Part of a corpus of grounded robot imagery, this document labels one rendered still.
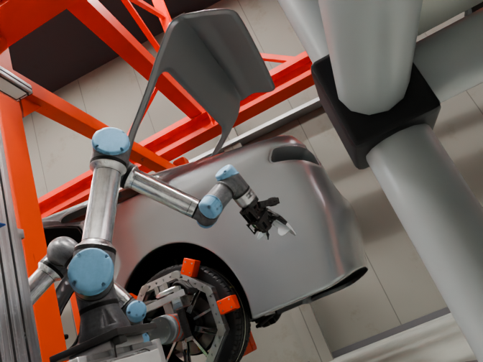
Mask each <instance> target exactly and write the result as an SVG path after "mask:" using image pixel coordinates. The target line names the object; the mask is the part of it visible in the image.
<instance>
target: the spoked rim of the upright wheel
mask: <svg viewBox="0 0 483 362"><path fill-rule="evenodd" d="M198 291H199V292H196V293H194V295H193V297H192V299H191V301H190V306H189V307H188V309H187V310H185V314H186V317H187V319H188V320H190V323H191V327H190V331H191V333H192V336H193V337H194V340H193V342H194V343H195V344H196V345H197V346H198V347H199V348H200V350H201V351H202V352H203V354H204V355H205V356H206V357H208V351H207V350H206V349H205V348H204V347H203V345H202V344H201V343H200V342H199V340H198V339H197V338H196V335H197V334H198V333H205V334H209V335H216V333H214V332H210V331H206V330H212V331H216V332H217V331H218V329H217V328H210V327H206V326H202V325H200V322H199V318H201V317H203V316H204V315H206V314H208V313H209V312H211V308H208V309H207V310H205V311H204V312H202V313H201V314H199V315H196V314H195V313H194V312H193V311H194V309H195V307H196V305H197V303H198V300H199V298H200V296H201V293H202V291H200V290H198ZM197 294H198V295H197ZM149 300H156V294H155V292H153V293H152V295H151V296H150V297H149ZM149 300H148V301H149ZM194 300H195V301H194ZM193 302H194V303H193ZM164 314H165V311H164V308H163V306H161V307H159V308H157V309H155V310H153V311H150V312H148V313H146V315H145V317H144V319H143V320H142V323H143V324H145V323H151V321H152V320H153V319H155V318H156V317H159V316H161V315H164ZM204 329H206V330H204ZM184 339H185V338H183V339H182V340H180V341H182V347H183V358H184V361H182V360H180V359H179V358H178V357H177V356H176V355H175V354H174V350H175V348H176V346H177V344H178V342H174V343H173V345H172V347H171V349H170V347H169V346H168V347H167V346H166V345H162V348H163V351H164V354H165V359H166V361H167V362H191V358H190V346H189V342H187V343H185V341H184ZM187 358H188V359H187Z"/></svg>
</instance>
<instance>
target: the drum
mask: <svg viewBox="0 0 483 362"><path fill-rule="evenodd" d="M151 322H155V323H156V325H157V328H156V329H154V330H151V331H149V332H148V336H149V339H150V340H151V341H152V340H155V339H158V338H159V339H160V341H161V344H162V345H167V344H171V343H174V342H178V341H180V340H182V339H183V338H184V335H183V331H182V328H181V325H180V320H179V318H178V314H177V313H175V314H169V315H161V316H159V317H156V318H155V319H153V320H152V321H151Z"/></svg>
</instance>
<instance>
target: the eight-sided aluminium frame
mask: <svg viewBox="0 0 483 362"><path fill-rule="evenodd" d="M180 279H182V280H184V281H188V282H189V283H190V284H191V285H192V286H193V287H194V288H197V289H198V290H200V291H202V292H204V293H206V296H207V299H208V303H209V305H210V308H211V311H212V314H213V318H214V320H215V323H216V327H217V329H218V331H217V333H216V336H215V338H214V340H213V344H212V346H211V349H210V351H209V353H208V357H207V359H206V362H217V361H218V359H219V356H220V353H221V350H222V348H223V346H224V343H225V340H226V337H227V335H228V334H229V330H230V329H229V324H228V323H227V320H226V316H225V314H224V315H221V314H220V312H219V308H218V305H217V303H216V302H217V301H219V300H220V299H219V296H218V293H217V291H216V288H215V287H214V286H212V285H211V284H208V283H206V282H203V281H201V280H199V279H197V278H195V277H189V276H186V275H184V274H181V271H174V272H171V273H169V274H167V275H165V276H163V277H160V278H159V279H156V280H155V281H153V282H150V283H148V284H145V285H144V286H142V288H141V289H140V291H139V294H138V297H137V300H139V301H142V302H144V301H148V300H149V298H150V295H151V293H152V292H153V291H154V287H156V286H158V287H159V286H161V285H163V283H165V282H167V283H168V284H170V283H173V282H175V281H177V280H180Z"/></svg>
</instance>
